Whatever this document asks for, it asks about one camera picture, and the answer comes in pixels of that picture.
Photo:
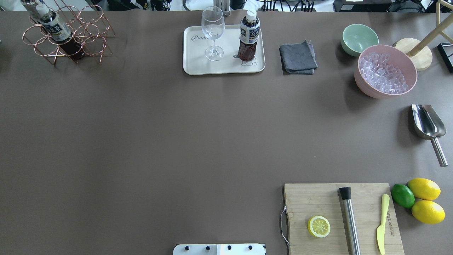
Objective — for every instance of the tea bottle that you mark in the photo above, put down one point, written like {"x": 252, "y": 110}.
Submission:
{"x": 60, "y": 32}
{"x": 249, "y": 35}
{"x": 30, "y": 6}

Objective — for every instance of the copper wire bottle basket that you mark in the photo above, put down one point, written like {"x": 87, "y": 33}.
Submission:
{"x": 89, "y": 24}

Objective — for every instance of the cream serving tray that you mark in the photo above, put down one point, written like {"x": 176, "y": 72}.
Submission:
{"x": 196, "y": 63}

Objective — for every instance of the grey folded cloth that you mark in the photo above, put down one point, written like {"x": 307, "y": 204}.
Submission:
{"x": 298, "y": 58}

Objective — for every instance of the clear wine glass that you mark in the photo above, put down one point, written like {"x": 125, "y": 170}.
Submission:
{"x": 213, "y": 26}

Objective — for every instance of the bamboo cutting board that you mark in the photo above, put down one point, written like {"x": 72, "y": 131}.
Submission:
{"x": 305, "y": 200}

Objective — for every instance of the half lemon slice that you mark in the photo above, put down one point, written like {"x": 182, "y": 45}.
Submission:
{"x": 319, "y": 226}

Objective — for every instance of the green bowl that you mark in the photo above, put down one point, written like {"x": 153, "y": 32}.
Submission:
{"x": 357, "y": 37}

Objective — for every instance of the clear ice cubes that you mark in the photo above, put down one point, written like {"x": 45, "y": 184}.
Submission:
{"x": 376, "y": 70}

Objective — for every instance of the pink bowl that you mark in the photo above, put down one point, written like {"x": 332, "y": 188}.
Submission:
{"x": 397, "y": 58}

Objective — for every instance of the steel muddler black tip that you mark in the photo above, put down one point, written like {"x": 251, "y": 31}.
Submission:
{"x": 345, "y": 193}

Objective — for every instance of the yellow plastic knife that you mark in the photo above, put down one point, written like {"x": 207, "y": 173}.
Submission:
{"x": 380, "y": 232}

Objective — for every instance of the green lime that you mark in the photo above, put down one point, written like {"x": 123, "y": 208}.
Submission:
{"x": 402, "y": 195}

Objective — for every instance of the steel ice scoop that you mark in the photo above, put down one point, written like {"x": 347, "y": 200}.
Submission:
{"x": 429, "y": 126}

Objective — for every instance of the wooden glass drying stand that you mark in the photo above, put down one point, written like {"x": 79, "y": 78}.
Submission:
{"x": 417, "y": 50}

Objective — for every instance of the yellow lemon upper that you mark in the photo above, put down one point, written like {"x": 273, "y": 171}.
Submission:
{"x": 424, "y": 188}

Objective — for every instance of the yellow lemon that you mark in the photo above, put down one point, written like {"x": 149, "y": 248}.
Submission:
{"x": 428, "y": 212}
{"x": 424, "y": 188}

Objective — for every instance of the yellow lemon lower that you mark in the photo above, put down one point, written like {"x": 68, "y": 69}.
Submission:
{"x": 428, "y": 212}

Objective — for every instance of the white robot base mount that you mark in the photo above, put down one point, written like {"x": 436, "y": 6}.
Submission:
{"x": 220, "y": 249}

